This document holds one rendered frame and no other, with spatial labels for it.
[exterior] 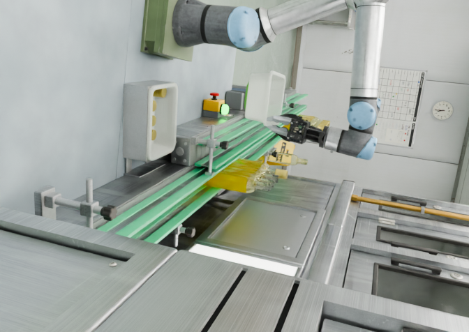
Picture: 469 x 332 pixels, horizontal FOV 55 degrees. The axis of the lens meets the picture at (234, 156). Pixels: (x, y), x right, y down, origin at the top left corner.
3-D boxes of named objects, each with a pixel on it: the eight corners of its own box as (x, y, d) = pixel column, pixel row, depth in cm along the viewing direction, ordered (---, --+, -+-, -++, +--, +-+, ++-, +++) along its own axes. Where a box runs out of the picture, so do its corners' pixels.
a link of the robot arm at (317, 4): (216, 17, 143) (390, -55, 124) (232, 24, 157) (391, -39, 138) (226, 54, 144) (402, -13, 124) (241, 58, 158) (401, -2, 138)
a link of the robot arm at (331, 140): (343, 128, 145) (336, 152, 146) (329, 125, 146) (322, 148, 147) (341, 130, 138) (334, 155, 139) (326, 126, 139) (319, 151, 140)
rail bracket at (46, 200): (12, 245, 92) (106, 270, 86) (8, 167, 88) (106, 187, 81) (29, 236, 97) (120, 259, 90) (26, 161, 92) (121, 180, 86)
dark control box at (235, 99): (224, 107, 213) (241, 109, 211) (225, 91, 211) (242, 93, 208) (229, 105, 221) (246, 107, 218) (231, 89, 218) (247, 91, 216)
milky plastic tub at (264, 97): (245, 67, 140) (272, 70, 137) (262, 73, 161) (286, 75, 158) (238, 123, 142) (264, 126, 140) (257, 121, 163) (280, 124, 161)
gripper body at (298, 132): (289, 116, 141) (326, 126, 138) (294, 116, 149) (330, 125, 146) (283, 140, 142) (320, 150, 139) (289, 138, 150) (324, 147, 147)
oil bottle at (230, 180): (196, 184, 159) (253, 194, 152) (197, 169, 157) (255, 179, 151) (202, 179, 164) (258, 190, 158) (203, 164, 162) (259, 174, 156)
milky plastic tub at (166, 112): (123, 158, 134) (149, 163, 131) (124, 83, 128) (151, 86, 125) (152, 146, 150) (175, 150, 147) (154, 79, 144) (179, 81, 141)
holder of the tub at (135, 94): (122, 174, 136) (145, 179, 133) (123, 84, 128) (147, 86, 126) (150, 161, 151) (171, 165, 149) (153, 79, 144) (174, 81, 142)
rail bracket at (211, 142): (188, 172, 149) (223, 178, 145) (190, 123, 145) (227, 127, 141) (192, 169, 152) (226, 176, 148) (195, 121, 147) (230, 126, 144)
